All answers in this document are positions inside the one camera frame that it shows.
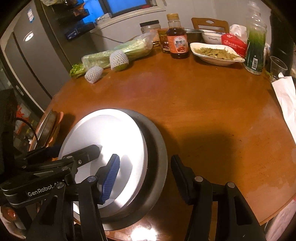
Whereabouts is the round metal tray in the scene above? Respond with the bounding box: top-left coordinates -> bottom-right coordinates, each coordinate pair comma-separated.
29,110 -> 57,151

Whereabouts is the orange plastic plate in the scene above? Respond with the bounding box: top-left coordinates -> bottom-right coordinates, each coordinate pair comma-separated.
45,111 -> 64,147

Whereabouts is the large red noodle cup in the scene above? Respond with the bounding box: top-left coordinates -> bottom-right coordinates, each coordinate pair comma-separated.
58,108 -> 149,218

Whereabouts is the stainless steel bowl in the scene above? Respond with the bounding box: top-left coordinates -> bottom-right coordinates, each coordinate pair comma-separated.
101,108 -> 169,231

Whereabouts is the left foam-netted green fruit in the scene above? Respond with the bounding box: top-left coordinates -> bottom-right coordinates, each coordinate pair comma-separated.
85,66 -> 103,84

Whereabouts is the foam-netted green fruit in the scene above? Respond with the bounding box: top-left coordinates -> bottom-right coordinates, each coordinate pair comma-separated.
85,66 -> 103,84
109,50 -> 129,71

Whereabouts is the grey refrigerator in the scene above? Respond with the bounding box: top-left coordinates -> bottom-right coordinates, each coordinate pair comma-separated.
0,0 -> 93,112

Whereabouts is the right foam-netted green fruit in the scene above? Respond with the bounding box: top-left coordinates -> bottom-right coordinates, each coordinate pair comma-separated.
109,50 -> 129,71

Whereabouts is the celery in plastic bag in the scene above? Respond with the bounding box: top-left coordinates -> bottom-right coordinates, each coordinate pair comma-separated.
69,32 -> 156,77

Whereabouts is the white paper napkin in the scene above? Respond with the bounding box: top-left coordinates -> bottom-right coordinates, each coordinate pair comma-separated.
271,72 -> 296,142

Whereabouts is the black-lidded glass jar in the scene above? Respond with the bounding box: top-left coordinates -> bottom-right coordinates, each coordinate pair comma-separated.
139,20 -> 161,46

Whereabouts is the chili sauce glass jar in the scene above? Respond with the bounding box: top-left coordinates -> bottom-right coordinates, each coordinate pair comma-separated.
158,28 -> 170,53

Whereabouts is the dark soy sauce bottle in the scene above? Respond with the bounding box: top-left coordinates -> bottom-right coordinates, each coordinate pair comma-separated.
166,14 -> 189,59

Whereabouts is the clear plastic cup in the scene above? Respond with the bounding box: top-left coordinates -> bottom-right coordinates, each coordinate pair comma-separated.
270,56 -> 287,82

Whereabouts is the white dish with food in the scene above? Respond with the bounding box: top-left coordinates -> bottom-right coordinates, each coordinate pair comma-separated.
190,43 -> 245,66

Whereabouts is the black thermos flask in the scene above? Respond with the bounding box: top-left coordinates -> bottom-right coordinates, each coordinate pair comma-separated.
270,11 -> 294,76

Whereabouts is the red tissue pack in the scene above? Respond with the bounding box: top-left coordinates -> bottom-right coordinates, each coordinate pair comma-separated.
221,24 -> 247,58

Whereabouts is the small white ceramic bowl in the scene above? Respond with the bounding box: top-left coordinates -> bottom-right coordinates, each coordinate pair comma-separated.
202,30 -> 222,45

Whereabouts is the wooden chair back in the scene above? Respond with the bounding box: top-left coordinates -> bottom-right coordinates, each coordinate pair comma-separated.
191,18 -> 229,33

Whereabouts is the clear bottle green liquid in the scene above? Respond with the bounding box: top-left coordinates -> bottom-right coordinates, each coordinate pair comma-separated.
244,1 -> 267,75

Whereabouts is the black cable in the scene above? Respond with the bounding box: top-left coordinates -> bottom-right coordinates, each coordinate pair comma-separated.
14,117 -> 40,149

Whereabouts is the black wall rack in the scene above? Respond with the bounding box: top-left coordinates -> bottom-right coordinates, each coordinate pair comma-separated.
51,1 -> 95,41

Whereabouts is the window with dark frame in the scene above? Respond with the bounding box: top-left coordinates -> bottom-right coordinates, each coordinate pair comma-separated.
99,0 -> 157,17

